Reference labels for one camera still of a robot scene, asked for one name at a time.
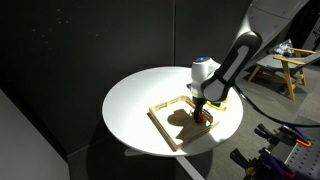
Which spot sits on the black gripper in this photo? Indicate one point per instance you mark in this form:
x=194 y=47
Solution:
x=198 y=105

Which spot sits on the crumpled clear plastic bag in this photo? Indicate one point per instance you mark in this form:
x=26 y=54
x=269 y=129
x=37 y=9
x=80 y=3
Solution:
x=282 y=47

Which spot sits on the white board panel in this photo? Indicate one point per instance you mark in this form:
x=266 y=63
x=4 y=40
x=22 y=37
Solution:
x=23 y=150

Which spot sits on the light wooden tray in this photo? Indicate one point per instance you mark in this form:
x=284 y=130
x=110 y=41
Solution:
x=173 y=128

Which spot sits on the white table base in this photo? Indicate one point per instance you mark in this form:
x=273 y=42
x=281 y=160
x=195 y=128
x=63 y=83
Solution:
x=188 y=166

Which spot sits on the wooden armchair grey cushion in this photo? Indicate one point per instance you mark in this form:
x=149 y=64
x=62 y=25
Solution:
x=283 y=63

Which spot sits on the yellow toy banana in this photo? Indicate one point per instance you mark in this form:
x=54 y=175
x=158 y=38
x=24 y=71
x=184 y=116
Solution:
x=218 y=107

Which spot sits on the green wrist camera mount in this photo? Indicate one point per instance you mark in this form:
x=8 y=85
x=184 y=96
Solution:
x=217 y=104

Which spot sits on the perforated metal breadboard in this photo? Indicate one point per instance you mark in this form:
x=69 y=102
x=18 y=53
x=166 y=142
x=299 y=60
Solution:
x=305 y=160

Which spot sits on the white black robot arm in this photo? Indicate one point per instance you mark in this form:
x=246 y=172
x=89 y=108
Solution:
x=233 y=60

